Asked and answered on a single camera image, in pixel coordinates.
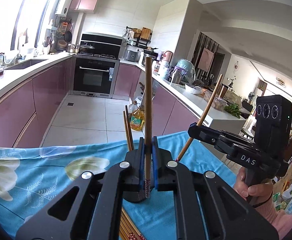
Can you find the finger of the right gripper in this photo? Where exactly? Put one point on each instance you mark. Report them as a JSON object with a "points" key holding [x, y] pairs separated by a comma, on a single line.
{"points": [[203, 133]]}

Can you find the bamboo chopstick red end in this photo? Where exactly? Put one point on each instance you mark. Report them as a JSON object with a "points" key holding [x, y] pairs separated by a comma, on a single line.
{"points": [[122, 232], [126, 109], [202, 118], [128, 233], [132, 226], [148, 124]]}

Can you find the white water heater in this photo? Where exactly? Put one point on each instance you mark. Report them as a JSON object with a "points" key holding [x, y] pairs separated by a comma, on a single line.
{"points": [[62, 8]]}

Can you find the person's right hand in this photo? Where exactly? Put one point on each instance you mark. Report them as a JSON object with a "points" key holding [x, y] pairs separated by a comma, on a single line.
{"points": [[261, 192]]}

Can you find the stainless steel pot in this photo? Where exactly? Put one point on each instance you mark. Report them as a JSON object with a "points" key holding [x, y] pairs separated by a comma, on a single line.
{"points": [[148, 53]]}

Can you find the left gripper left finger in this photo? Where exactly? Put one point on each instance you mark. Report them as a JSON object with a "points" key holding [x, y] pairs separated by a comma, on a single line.
{"points": [[91, 207]]}

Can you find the green food cover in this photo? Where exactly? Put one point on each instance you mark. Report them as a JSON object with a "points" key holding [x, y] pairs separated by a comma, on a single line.
{"points": [[187, 70]]}

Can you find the blue floral tablecloth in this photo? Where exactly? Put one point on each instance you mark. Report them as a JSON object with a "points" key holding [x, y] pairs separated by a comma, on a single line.
{"points": [[31, 178]]}

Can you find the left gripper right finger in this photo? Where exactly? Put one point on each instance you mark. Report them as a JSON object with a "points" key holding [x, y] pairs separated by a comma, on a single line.
{"points": [[206, 207]]}

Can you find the black tracking camera box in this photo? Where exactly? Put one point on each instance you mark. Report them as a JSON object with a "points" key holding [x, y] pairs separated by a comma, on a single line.
{"points": [[273, 124]]}

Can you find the black range hood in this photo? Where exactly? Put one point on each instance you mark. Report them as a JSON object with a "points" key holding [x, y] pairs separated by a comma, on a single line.
{"points": [[106, 46]]}

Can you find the black built-in oven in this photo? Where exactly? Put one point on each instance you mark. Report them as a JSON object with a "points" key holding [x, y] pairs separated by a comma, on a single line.
{"points": [[94, 76]]}

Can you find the bamboo chopstick lone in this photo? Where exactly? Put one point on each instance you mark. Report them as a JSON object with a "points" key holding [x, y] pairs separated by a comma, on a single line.
{"points": [[128, 137]]}

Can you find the black mesh utensil holder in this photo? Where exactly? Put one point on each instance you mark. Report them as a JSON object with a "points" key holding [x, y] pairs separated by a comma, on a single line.
{"points": [[134, 197]]}

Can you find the black wok with lid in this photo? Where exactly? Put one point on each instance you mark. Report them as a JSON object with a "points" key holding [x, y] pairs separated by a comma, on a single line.
{"points": [[86, 49]]}

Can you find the cooking oil bottle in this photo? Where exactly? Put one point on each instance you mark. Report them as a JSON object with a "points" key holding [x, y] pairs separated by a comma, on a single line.
{"points": [[137, 119]]}

